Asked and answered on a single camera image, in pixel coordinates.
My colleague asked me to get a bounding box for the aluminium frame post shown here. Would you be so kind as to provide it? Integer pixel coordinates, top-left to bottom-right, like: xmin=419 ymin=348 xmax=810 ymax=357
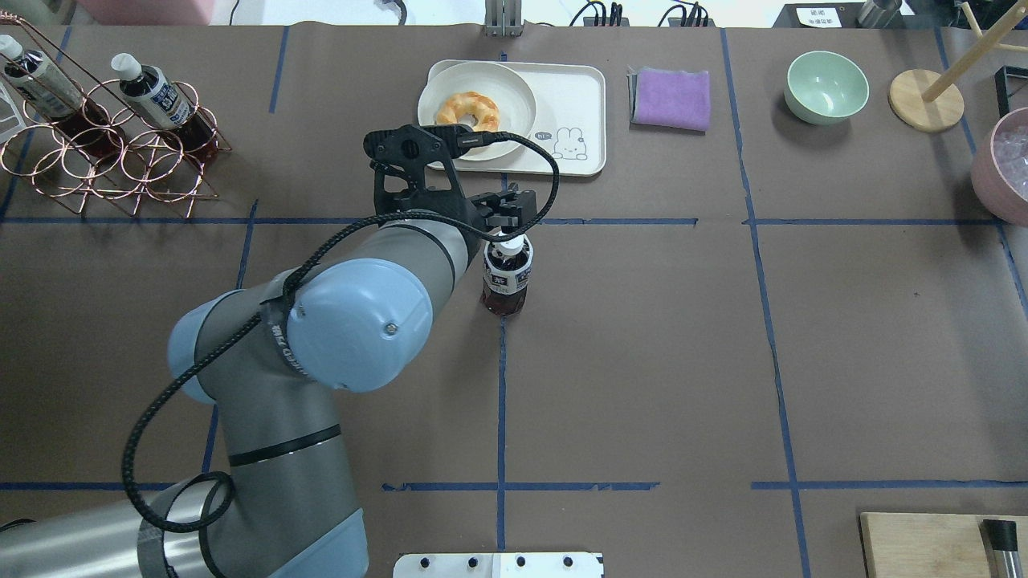
xmin=483 ymin=0 xmax=524 ymax=38

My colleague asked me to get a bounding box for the pink storage bin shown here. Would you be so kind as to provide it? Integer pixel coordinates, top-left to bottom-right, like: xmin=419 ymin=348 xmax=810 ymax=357
xmin=77 ymin=0 xmax=216 ymax=26

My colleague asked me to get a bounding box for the beige rabbit tray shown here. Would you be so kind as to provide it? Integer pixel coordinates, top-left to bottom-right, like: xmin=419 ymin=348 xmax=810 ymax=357
xmin=427 ymin=59 xmax=605 ymax=177

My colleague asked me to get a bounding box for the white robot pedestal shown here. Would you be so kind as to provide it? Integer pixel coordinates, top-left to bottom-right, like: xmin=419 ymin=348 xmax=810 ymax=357
xmin=393 ymin=552 xmax=605 ymax=577

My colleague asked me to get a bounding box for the pink bowl of ice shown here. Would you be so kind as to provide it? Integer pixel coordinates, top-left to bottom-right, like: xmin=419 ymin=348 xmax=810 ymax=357
xmin=972 ymin=108 xmax=1027 ymax=228

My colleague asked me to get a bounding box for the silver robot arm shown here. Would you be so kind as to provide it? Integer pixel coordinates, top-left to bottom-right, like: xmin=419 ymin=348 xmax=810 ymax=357
xmin=2 ymin=185 xmax=555 ymax=577

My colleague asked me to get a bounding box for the wooden mug tree stand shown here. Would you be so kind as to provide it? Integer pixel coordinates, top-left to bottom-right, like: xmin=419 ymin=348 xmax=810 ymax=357
xmin=887 ymin=1 xmax=1027 ymax=134

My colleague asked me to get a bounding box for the glazed donut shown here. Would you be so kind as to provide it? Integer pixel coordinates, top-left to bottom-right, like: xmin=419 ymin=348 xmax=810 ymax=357
xmin=434 ymin=91 xmax=500 ymax=132

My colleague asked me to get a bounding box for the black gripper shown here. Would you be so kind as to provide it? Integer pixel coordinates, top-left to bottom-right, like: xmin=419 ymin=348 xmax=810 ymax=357
xmin=470 ymin=183 xmax=537 ymax=234

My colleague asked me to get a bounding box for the dark tea bottle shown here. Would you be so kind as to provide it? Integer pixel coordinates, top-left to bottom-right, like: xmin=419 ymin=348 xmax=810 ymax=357
xmin=1 ymin=35 xmax=124 ymax=160
xmin=480 ymin=234 xmax=535 ymax=317
xmin=110 ymin=55 xmax=219 ymax=165

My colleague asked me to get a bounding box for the purple folded cloth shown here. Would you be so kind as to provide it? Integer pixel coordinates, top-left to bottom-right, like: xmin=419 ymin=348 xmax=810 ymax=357
xmin=629 ymin=68 xmax=712 ymax=132

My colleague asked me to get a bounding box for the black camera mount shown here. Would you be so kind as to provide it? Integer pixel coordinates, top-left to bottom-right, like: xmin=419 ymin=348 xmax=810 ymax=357
xmin=363 ymin=124 xmax=483 ymax=224

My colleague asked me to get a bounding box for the copper wire bottle rack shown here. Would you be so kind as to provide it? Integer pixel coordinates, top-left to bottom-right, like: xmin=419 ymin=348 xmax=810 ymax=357
xmin=2 ymin=11 xmax=232 ymax=219

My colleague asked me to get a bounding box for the bamboo cutting board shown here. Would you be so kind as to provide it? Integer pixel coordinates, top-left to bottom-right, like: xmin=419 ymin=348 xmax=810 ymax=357
xmin=859 ymin=512 xmax=1027 ymax=577

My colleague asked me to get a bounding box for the beige round plate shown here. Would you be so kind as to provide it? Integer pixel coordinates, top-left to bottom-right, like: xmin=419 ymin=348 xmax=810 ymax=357
xmin=416 ymin=61 xmax=537 ymax=172

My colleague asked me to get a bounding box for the mint green bowl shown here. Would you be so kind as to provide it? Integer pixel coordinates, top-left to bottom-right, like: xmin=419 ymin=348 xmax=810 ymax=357
xmin=783 ymin=51 xmax=870 ymax=127

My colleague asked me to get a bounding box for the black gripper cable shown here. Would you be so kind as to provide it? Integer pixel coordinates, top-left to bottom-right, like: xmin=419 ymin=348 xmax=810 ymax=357
xmin=120 ymin=131 xmax=561 ymax=578

